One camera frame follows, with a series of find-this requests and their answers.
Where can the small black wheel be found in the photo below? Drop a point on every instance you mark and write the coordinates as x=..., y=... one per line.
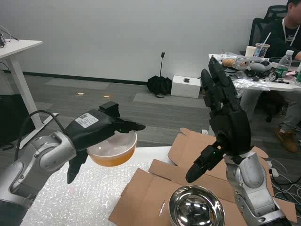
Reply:
x=272, y=76

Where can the white standing desk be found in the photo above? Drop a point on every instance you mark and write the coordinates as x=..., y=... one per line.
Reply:
x=16, y=68

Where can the white paper cup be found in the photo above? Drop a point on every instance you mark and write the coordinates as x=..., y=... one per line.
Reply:
x=250, y=51

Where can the folded black umbrella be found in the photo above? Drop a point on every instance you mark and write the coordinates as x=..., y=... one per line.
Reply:
x=158, y=84

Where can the orange and white plastic bowl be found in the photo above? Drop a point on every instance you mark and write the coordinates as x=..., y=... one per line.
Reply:
x=115, y=150

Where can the seated person in dark jacket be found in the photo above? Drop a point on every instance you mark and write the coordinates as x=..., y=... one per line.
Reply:
x=277, y=35

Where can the black computer case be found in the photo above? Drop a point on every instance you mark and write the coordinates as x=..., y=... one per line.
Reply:
x=14, y=117

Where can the green label water bottle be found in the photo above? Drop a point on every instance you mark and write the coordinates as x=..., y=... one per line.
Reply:
x=283, y=66

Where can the black mesh office chair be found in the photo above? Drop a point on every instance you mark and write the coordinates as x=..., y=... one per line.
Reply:
x=258, y=28

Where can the tan floor marker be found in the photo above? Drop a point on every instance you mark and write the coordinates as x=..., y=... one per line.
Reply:
x=80, y=94
x=106, y=96

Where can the small metal drill bit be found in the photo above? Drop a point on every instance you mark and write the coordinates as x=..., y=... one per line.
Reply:
x=162, y=208

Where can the crumpled clear plastic bag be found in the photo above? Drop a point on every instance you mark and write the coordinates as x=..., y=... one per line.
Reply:
x=249, y=83

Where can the white product box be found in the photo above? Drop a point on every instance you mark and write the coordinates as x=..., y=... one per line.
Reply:
x=184, y=88

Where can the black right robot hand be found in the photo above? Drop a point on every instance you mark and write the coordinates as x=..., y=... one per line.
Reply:
x=232, y=131

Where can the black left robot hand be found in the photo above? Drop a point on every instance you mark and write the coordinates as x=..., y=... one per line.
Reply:
x=91, y=131

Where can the grey VR headset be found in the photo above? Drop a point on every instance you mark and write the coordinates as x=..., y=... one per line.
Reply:
x=259, y=66

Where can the flattened brown cardboard box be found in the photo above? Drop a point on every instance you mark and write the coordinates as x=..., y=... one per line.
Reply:
x=145, y=195

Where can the white cluttered table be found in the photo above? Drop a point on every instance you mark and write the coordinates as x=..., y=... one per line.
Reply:
x=282, y=85

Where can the clear bubble wrap sheet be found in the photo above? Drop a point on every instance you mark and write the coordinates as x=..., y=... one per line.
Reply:
x=89, y=195

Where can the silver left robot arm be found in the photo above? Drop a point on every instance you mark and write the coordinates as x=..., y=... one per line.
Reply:
x=47, y=155

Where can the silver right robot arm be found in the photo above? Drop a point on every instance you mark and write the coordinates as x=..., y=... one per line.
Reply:
x=251, y=183

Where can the white power adapter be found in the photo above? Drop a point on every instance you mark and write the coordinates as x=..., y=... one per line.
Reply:
x=273, y=172

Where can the plastic drink cup with straw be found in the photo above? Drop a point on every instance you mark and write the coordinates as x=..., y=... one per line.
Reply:
x=260, y=50

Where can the printed white paper package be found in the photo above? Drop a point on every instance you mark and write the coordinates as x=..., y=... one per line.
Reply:
x=223, y=56

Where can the wrapped bread roll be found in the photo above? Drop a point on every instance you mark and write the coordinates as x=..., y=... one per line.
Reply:
x=229, y=62

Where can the shiny steel bowl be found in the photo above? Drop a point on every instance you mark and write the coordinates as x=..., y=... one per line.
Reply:
x=197, y=207

